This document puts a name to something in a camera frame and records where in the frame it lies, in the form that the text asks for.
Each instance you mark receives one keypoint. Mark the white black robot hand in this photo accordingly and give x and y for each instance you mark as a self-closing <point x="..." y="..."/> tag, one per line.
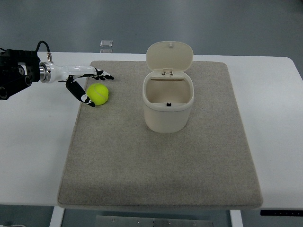
<point x="71" y="73"/>

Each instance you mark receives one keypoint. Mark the yellow tennis ball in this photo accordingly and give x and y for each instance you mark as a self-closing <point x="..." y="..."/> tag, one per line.
<point x="98" y="93"/>

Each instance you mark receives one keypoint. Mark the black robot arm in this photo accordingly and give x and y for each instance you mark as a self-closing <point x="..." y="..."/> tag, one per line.
<point x="19" y="69"/>

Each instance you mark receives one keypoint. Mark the floor socket plate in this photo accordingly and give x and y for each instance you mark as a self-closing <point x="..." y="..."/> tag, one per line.
<point x="106" y="43"/>

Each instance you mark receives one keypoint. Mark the grey felt mat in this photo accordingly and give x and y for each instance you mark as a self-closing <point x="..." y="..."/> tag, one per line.
<point x="114" y="159"/>

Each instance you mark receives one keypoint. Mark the beige lidded bin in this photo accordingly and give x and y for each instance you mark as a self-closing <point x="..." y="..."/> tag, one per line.
<point x="168" y="92"/>

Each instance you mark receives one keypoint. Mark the white left table leg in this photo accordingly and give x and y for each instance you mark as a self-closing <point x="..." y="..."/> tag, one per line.
<point x="57" y="217"/>

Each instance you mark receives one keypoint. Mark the white table leg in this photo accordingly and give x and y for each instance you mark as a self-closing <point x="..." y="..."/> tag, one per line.
<point x="57" y="217"/>
<point x="236" y="218"/>

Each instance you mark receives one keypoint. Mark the white right table leg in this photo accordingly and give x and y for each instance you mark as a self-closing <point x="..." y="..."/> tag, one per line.
<point x="236" y="218"/>

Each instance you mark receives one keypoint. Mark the black table control panel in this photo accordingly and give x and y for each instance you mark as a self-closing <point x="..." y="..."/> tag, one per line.
<point x="282" y="213"/>

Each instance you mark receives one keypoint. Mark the metal base plate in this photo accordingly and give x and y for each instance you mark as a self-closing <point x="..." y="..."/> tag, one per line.
<point x="118" y="221"/>

